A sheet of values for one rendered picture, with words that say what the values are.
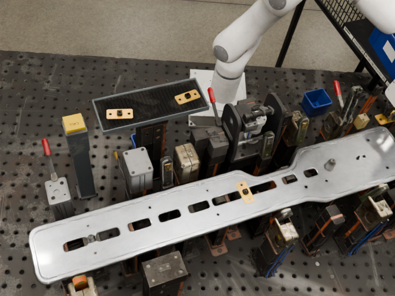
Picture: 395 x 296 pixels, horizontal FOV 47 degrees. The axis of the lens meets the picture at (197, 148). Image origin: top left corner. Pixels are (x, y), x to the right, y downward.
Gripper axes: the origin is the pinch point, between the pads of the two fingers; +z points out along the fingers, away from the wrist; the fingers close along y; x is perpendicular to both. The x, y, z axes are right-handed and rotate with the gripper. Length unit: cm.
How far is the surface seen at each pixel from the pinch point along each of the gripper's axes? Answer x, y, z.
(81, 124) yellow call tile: -93, -32, 11
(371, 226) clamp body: -8.2, 24.3, 30.8
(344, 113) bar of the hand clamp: -1.6, -14.2, 16.9
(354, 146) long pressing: 2.0, -5.0, 27.6
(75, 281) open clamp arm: -107, 14, 17
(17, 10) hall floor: -104, -234, 127
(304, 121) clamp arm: -17.6, -15.6, 17.5
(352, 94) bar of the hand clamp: -1.5, -15.3, 7.6
